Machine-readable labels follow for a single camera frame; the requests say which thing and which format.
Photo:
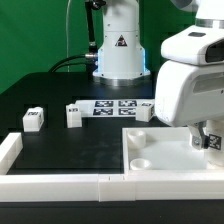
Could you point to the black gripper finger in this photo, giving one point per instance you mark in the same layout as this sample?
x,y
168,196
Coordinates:
x,y
199,139

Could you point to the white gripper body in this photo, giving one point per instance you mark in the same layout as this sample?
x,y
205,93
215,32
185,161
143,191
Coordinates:
x,y
188,94

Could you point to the white square tabletop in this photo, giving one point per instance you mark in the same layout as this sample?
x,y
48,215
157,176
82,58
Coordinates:
x,y
162,149

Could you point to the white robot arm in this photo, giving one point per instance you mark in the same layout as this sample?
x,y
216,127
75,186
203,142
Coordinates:
x,y
121,58

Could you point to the white U-shaped obstacle fence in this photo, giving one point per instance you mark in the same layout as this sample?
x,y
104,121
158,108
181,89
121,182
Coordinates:
x,y
152,185

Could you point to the white fiducial marker base plate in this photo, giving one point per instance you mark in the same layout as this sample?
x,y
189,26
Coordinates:
x,y
111,108

